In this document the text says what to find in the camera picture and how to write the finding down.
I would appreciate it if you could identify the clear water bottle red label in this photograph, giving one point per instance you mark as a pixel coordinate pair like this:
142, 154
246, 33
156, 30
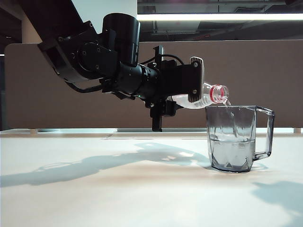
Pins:
213, 94

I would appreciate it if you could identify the white ceiling light strip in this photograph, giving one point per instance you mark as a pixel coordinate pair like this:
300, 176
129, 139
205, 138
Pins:
213, 17

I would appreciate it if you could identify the aluminium partition base rail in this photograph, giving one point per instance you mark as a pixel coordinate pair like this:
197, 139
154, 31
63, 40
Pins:
132, 130

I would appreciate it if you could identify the brown desk partition panel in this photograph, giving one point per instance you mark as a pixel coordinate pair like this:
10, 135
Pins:
236, 82

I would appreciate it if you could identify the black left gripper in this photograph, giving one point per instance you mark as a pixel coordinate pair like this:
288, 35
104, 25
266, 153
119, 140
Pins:
175, 80

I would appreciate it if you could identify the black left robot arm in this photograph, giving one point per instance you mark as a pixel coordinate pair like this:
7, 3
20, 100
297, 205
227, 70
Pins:
94, 59

